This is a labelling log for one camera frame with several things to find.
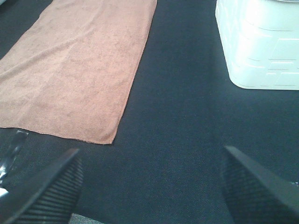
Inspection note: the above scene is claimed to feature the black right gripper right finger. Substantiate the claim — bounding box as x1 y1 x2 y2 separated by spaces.
220 146 299 224

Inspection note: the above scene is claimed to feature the white plastic bin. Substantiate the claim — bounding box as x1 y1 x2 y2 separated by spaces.
215 0 299 90

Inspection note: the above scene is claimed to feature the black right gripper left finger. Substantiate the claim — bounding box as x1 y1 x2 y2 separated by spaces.
0 149 84 224

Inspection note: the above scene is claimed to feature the black tape strip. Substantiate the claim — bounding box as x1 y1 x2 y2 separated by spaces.
0 130 28 185

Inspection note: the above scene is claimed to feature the brown terry towel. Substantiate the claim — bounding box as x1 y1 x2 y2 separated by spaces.
0 0 157 144

